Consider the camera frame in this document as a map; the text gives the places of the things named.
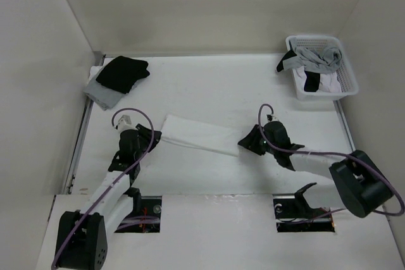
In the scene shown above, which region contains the metal table rail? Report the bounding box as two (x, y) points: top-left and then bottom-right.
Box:
(61, 51), (106, 195)
(333, 101), (356, 152)

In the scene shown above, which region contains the left metal table rail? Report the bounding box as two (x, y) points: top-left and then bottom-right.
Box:
(61, 51), (106, 195)

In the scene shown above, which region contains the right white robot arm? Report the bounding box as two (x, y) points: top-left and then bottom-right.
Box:
(238, 121), (394, 218)

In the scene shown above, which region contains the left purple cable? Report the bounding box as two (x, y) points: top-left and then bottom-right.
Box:
(50, 107), (159, 269)

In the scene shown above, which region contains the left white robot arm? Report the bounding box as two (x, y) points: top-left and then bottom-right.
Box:
(51, 124), (161, 269)

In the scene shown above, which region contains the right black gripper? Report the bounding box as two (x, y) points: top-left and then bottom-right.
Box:
(237, 125), (278, 156)

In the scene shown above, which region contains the crumpled grey tank top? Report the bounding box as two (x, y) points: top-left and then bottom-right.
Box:
(277, 45), (342, 74)

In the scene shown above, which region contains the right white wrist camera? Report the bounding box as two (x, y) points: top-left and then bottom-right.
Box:
(266, 114), (280, 123)

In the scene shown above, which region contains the folded grey tank top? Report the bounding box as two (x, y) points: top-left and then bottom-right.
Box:
(84, 78), (127, 111)

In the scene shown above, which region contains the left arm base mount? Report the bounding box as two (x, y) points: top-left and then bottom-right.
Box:
(116, 188), (162, 233)

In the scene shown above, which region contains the crumpled black tank top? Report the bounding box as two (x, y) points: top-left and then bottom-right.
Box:
(276, 50), (320, 92)

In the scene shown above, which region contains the right metal table rail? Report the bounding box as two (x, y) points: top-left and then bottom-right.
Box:
(333, 101), (356, 152)

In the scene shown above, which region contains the white plastic laundry basket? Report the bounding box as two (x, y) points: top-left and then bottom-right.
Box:
(285, 34), (359, 102)

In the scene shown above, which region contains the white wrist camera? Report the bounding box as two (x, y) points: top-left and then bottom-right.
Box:
(115, 114), (135, 133)
(266, 114), (280, 123)

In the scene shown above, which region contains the white tank top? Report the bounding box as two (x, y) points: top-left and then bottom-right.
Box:
(161, 114), (242, 157)

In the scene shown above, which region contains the folded black tank top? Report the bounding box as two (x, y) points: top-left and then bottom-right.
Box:
(96, 56), (150, 94)

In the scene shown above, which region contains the white garment in basket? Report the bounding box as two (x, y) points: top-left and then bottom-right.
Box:
(296, 66), (342, 93)

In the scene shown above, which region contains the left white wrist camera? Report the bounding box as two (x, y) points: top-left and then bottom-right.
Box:
(115, 114), (135, 133)

